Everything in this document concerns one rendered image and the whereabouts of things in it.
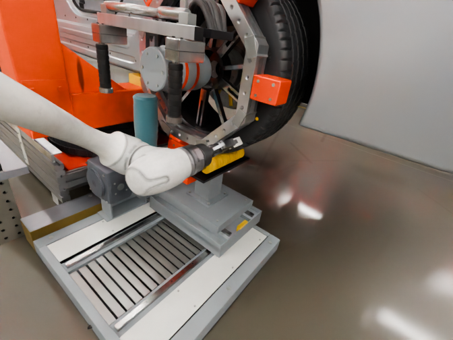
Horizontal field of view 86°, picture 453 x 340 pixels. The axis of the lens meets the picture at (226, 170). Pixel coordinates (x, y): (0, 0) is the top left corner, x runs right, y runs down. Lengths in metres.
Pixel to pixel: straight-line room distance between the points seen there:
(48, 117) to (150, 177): 0.22
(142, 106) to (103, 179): 0.39
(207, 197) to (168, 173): 0.64
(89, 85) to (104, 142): 0.58
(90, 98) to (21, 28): 0.31
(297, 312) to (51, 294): 0.99
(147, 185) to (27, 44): 0.71
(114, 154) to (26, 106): 0.28
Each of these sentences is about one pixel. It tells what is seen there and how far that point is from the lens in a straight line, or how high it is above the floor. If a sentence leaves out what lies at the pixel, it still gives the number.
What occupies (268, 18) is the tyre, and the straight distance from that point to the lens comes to 0.84.
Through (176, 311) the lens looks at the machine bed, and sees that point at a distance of 1.04.
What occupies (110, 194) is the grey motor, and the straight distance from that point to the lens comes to 1.19.
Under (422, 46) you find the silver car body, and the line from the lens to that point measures 0.79.
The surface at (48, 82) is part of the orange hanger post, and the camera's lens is 1.16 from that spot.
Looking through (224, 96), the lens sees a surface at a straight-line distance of 1.14.
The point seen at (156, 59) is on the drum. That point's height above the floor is 0.88.
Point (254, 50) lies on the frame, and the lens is 0.75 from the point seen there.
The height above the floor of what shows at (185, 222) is 0.16.
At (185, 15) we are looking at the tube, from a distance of 0.66.
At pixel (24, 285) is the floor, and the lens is 1.34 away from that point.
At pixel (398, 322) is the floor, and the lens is 1.44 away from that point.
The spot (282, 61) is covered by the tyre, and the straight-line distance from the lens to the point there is 0.81.
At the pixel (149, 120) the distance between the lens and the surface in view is 0.97.
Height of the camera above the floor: 0.97
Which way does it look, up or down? 28 degrees down
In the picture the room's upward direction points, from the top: 9 degrees clockwise
